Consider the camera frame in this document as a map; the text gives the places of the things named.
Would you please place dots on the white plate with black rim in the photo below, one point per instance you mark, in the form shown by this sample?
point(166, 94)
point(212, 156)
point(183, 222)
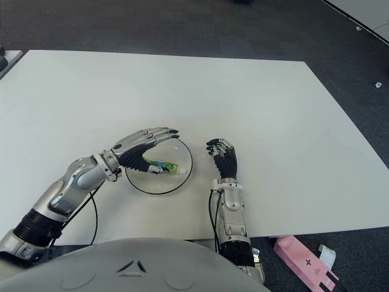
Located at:
point(164, 185)

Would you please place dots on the grey robot torso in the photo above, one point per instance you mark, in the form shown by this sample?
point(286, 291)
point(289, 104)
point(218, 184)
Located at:
point(136, 273)

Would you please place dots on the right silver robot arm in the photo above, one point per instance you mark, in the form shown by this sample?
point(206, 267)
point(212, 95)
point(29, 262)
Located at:
point(232, 207)

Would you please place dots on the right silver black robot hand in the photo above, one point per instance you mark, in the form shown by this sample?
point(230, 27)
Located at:
point(226, 161)

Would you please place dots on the white background table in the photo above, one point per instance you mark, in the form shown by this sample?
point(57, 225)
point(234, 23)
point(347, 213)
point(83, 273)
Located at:
point(364, 15)

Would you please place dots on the white side table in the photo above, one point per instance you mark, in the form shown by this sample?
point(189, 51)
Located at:
point(10, 62)

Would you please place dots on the white paper slip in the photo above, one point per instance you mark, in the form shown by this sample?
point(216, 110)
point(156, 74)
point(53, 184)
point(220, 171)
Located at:
point(327, 257)

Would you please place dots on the pink cardboard box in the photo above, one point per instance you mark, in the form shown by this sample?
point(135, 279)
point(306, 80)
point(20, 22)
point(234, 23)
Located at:
point(298, 255)

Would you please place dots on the green white toothpaste tube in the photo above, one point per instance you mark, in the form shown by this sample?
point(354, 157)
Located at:
point(170, 168)

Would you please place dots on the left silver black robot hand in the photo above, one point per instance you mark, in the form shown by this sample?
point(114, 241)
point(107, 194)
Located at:
point(133, 149)

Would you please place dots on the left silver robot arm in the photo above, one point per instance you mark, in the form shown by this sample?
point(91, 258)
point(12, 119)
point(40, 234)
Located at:
point(76, 179)

